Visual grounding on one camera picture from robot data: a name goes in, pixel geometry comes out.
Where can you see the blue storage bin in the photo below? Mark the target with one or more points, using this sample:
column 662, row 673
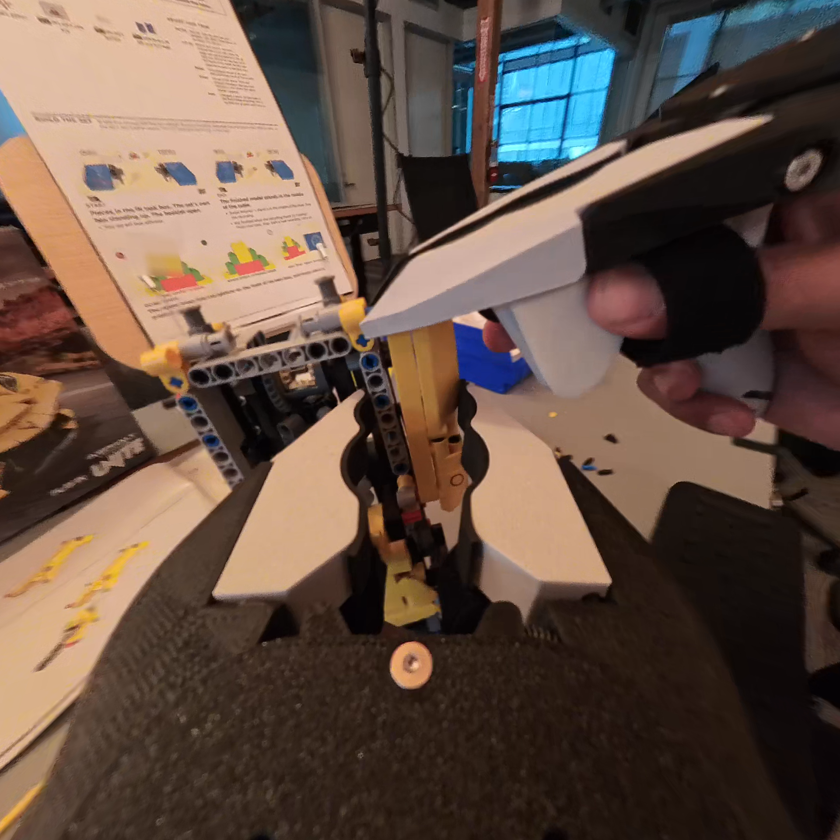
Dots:
column 485, row 361

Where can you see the black mesh chair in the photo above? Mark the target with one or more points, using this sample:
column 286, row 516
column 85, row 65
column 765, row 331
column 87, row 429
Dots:
column 436, row 190

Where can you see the instruction booklet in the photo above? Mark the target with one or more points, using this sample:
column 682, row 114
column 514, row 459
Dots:
column 65, row 656

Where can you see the black toy car box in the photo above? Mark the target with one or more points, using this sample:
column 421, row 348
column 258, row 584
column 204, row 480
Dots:
column 65, row 459

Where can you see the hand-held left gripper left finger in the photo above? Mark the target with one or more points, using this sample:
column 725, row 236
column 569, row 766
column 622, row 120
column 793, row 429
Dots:
column 289, row 525

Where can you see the red yellow blue brick pieces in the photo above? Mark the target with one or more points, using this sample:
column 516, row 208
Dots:
column 610, row 438

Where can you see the black perforated office chair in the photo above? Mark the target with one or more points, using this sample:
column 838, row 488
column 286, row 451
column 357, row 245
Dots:
column 722, row 590

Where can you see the yellow curved brick fender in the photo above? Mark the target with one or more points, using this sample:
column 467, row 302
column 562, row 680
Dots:
column 426, row 407

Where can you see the yellow black brick car model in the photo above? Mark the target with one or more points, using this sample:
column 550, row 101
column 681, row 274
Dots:
column 275, row 358

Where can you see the wooden post red label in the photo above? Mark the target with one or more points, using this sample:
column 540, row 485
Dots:
column 485, row 98

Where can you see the printed instruction sheet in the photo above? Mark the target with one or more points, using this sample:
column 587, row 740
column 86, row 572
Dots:
column 164, row 98

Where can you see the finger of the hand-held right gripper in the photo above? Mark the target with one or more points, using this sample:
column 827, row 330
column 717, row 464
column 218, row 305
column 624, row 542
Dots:
column 492, row 262
column 564, row 177

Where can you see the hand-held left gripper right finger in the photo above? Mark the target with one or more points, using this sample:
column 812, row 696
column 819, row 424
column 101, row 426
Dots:
column 538, row 525

